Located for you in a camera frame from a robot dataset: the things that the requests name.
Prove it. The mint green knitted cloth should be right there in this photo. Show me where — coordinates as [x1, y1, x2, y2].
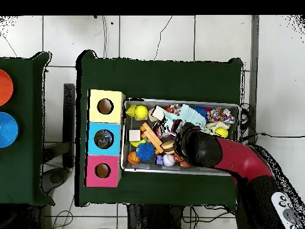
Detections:
[164, 104, 207, 131]

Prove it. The clear plastic bag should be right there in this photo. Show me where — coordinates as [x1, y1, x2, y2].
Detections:
[94, 129, 114, 149]

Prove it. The silver mesh bin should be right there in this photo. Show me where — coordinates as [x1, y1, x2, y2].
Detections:
[120, 97, 241, 177]

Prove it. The wooden box with three holes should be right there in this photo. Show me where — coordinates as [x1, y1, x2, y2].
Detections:
[84, 89, 126, 188]

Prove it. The wooden cube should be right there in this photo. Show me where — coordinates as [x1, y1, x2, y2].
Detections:
[129, 129, 142, 142]
[151, 105, 167, 121]

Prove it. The toy burger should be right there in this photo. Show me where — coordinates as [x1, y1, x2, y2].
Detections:
[161, 140, 176, 155]

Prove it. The orange plastic toy block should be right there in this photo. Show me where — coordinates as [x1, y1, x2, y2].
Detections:
[140, 122, 165, 155]

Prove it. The blue spiky ball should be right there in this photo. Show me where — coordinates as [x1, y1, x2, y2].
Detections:
[136, 142, 156, 162]

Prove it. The small yellow tennis ball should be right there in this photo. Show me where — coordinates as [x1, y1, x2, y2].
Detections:
[213, 126, 229, 138]

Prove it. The yellow cheese wedge toy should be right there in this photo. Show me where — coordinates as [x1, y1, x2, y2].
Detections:
[125, 104, 137, 117]

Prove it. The dark green table cloth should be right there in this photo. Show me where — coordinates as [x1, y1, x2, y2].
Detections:
[75, 49, 244, 207]
[0, 51, 55, 206]

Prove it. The orange toy basketball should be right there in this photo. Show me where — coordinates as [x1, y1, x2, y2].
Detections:
[127, 151, 141, 166]

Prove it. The blue plastic bowl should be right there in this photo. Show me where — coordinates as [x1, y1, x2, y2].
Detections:
[0, 111, 19, 148]

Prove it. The orange plastic bowl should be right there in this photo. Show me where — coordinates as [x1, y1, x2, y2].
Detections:
[0, 69, 14, 107]

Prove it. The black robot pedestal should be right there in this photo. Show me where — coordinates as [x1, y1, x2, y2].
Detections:
[126, 203, 184, 229]

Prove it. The black cable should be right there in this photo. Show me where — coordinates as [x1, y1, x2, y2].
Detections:
[239, 132, 305, 148]

